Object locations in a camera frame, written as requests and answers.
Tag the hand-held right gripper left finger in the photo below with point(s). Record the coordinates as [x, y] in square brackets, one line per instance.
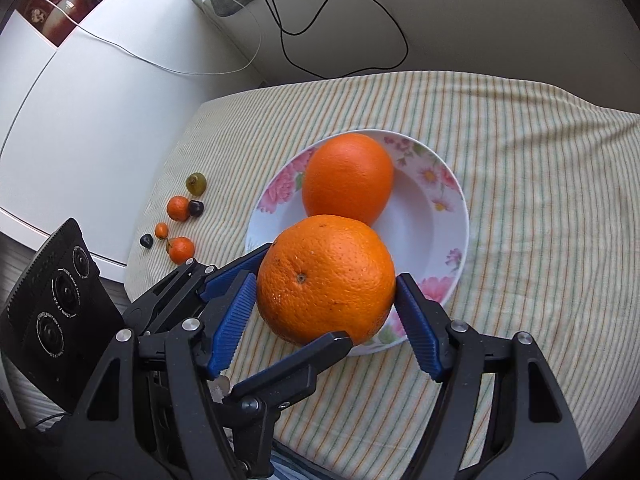
[232, 325]

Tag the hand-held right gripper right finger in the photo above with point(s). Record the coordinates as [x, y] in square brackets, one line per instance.
[417, 330]

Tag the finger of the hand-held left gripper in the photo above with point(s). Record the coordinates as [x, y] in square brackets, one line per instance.
[300, 365]
[235, 270]

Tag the small tangerine with stem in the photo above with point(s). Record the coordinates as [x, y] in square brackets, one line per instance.
[180, 250]

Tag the small dark fruit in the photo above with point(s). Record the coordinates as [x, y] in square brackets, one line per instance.
[146, 241]
[195, 207]

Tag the tiny orange kumquat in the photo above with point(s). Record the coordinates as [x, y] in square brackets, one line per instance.
[161, 230]

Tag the large orange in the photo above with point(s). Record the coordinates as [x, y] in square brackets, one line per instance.
[347, 177]
[325, 280]

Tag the small olive-brown fruit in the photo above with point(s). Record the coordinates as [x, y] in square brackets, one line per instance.
[196, 183]

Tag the white floral plate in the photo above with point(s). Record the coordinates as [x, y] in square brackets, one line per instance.
[430, 220]

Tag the striped tablecloth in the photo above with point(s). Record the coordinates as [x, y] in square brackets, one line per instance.
[525, 210]

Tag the white cabinet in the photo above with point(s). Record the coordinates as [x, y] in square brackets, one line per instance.
[100, 125]

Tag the red wall picture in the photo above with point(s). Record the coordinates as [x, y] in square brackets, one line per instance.
[60, 10]

